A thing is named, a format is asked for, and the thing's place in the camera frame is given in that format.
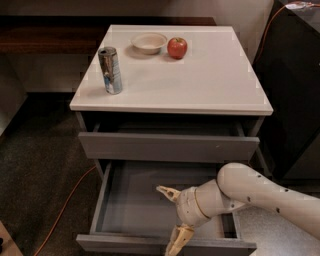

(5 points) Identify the black cabinet on right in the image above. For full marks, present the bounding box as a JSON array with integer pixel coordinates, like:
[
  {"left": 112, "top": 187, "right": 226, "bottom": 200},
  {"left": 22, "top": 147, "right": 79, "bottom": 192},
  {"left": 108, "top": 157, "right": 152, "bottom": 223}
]
[{"left": 253, "top": 0, "right": 320, "bottom": 180}]

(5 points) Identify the white top grey drawer cabinet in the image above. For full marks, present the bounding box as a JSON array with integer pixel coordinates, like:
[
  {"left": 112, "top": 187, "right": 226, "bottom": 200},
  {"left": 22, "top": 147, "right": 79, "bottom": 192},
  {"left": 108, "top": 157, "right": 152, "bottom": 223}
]
[{"left": 69, "top": 24, "right": 275, "bottom": 181}]

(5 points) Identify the orange power cable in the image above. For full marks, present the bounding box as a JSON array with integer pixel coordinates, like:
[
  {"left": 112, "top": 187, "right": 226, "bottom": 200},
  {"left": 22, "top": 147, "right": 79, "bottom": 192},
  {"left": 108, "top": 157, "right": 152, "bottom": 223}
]
[{"left": 32, "top": 1, "right": 320, "bottom": 256}]

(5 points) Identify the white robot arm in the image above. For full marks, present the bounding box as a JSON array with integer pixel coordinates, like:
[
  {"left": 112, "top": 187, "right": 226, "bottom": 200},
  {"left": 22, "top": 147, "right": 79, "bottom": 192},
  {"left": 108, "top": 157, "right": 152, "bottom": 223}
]
[{"left": 157, "top": 163, "right": 320, "bottom": 256}]

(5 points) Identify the white paper bowl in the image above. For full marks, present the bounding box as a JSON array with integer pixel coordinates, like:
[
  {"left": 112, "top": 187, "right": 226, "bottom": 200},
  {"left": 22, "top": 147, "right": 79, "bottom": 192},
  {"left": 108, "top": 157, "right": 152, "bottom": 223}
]
[{"left": 131, "top": 32, "right": 167, "bottom": 55}]

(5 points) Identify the grey top drawer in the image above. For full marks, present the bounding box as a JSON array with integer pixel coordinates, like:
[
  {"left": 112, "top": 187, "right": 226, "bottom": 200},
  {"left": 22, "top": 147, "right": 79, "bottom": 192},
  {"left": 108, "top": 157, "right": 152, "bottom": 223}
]
[{"left": 79, "top": 120, "right": 259, "bottom": 163}]

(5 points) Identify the red apple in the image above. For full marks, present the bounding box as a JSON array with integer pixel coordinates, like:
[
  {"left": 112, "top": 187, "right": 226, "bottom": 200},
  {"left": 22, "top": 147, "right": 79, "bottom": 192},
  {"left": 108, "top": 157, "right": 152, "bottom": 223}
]
[{"left": 167, "top": 37, "right": 188, "bottom": 59}]

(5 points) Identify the grey drawer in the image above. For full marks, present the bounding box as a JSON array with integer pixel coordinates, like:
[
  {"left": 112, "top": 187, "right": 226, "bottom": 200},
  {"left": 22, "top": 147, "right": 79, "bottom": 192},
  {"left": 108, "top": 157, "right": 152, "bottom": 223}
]
[
  {"left": 76, "top": 161, "right": 256, "bottom": 256},
  {"left": 79, "top": 120, "right": 259, "bottom": 163}
]

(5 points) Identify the dark wooden bench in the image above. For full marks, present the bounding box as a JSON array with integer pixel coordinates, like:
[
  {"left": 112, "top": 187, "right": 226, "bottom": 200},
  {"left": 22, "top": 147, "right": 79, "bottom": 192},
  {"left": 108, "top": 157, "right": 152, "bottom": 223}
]
[{"left": 0, "top": 15, "right": 216, "bottom": 54}]

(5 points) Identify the silver blue redbull can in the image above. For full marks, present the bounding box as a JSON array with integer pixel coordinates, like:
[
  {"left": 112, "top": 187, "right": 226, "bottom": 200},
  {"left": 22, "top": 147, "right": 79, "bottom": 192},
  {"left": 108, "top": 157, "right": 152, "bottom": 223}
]
[{"left": 98, "top": 47, "right": 122, "bottom": 95}]

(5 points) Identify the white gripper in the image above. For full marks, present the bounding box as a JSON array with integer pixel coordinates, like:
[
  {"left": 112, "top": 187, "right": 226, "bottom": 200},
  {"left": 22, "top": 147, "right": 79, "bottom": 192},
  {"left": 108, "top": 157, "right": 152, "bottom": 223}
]
[{"left": 156, "top": 185, "right": 210, "bottom": 256}]

